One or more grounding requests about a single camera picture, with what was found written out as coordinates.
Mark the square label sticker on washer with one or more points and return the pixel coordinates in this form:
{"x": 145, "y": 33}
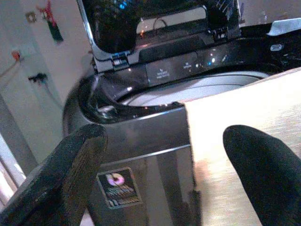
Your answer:
{"x": 120, "y": 188}

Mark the black wall hook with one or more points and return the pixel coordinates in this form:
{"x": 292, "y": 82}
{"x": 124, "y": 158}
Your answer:
{"x": 37, "y": 77}

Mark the small orange wall clip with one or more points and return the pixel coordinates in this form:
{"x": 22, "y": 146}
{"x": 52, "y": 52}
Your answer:
{"x": 16, "y": 55}

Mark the red tassel wall ornament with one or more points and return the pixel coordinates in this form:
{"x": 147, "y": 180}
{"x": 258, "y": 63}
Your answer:
{"x": 55, "y": 28}

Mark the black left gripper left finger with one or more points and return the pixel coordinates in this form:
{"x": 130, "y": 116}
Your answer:
{"x": 58, "y": 179}

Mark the black top-load washing machine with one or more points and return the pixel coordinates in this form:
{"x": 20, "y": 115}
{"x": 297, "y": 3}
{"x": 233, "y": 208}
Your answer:
{"x": 152, "y": 131}

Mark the black glass washer lid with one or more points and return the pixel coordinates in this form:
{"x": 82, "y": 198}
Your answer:
{"x": 113, "y": 23}

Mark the beige fabric laundry hamper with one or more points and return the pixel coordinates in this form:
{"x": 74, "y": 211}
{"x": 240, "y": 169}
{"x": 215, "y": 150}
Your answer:
{"x": 235, "y": 106}

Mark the light blue cloth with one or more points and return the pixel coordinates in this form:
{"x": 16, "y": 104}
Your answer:
{"x": 284, "y": 26}

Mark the wall light switch plate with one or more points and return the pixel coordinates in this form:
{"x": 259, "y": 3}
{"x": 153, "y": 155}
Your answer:
{"x": 30, "y": 17}

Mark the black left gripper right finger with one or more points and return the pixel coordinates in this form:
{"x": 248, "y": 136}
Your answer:
{"x": 270, "y": 179}

